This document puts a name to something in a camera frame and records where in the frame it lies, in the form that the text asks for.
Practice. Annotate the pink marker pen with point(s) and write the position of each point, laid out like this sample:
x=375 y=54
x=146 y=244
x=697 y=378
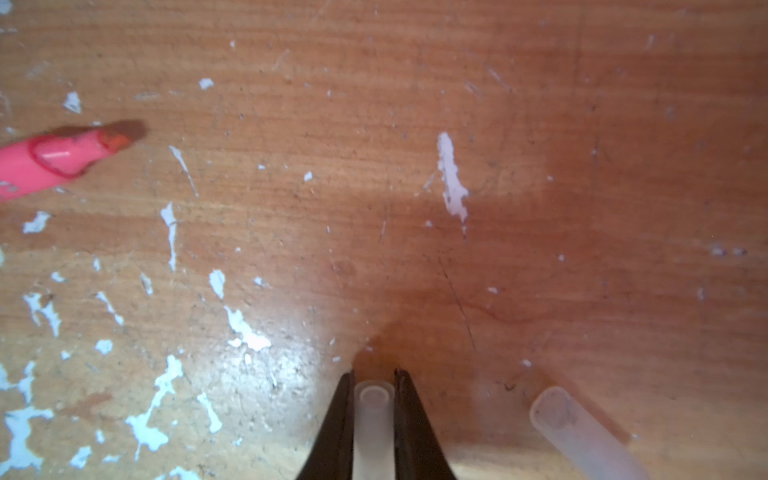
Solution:
x=44 y=162

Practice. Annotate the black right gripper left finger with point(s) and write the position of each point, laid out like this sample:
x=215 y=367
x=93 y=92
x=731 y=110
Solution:
x=331 y=456

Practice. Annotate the clear pen cap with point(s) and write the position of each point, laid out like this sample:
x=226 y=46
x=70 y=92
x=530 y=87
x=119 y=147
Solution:
x=373 y=438
x=581 y=438

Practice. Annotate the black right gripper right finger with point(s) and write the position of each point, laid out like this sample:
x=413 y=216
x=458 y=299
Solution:
x=417 y=452

